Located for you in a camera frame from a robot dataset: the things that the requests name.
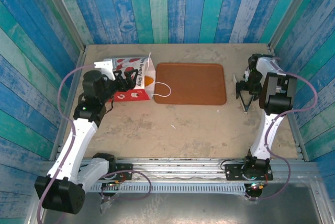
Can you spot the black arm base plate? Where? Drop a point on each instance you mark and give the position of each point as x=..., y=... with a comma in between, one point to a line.
x=233, y=173
x=124, y=167

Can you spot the red and white paper bag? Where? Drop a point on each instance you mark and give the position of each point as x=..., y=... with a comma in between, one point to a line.
x=142, y=77

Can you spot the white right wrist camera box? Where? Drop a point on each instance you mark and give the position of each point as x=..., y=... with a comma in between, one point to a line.
x=246, y=74

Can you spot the aluminium table side rail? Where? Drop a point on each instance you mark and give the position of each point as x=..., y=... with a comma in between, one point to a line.
x=71, y=95
x=294, y=129

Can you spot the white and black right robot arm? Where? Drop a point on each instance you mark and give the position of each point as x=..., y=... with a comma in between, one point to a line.
x=264, y=135

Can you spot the aluminium mounting rail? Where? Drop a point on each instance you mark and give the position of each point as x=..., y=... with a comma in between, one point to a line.
x=178, y=167

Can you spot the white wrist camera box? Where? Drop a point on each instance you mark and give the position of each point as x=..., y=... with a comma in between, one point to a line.
x=246, y=74
x=103, y=65

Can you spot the black controller board with LEDs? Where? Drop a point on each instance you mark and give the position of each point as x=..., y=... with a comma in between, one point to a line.
x=255, y=192
x=111, y=188

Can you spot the golden fake croissant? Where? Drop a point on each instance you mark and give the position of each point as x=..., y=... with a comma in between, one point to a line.
x=149, y=81

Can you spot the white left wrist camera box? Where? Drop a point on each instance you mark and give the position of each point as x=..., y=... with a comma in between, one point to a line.
x=103, y=65

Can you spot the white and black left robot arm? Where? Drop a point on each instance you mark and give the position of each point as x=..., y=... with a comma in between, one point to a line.
x=78, y=143

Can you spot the grey sheet metal panel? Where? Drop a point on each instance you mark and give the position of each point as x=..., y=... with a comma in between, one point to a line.
x=209, y=208

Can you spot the aluminium corner post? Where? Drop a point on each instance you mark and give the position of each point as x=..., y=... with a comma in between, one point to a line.
x=292, y=12
x=64, y=12

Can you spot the small white scrap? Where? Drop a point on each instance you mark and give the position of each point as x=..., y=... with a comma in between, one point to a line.
x=173, y=126

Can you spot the brown rectangular tray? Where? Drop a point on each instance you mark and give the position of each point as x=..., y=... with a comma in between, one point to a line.
x=191, y=85

